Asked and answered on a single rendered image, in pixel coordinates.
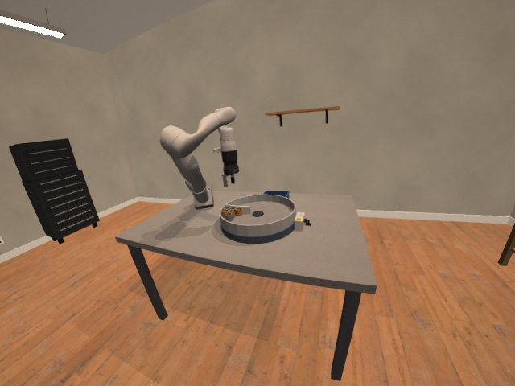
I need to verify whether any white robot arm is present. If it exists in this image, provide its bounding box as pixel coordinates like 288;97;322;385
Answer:
160;107;236;203

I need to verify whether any blue plastic tray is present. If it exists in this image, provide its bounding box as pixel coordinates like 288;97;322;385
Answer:
263;191;290;199

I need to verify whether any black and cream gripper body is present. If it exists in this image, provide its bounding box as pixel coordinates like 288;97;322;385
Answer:
213;140;239;175

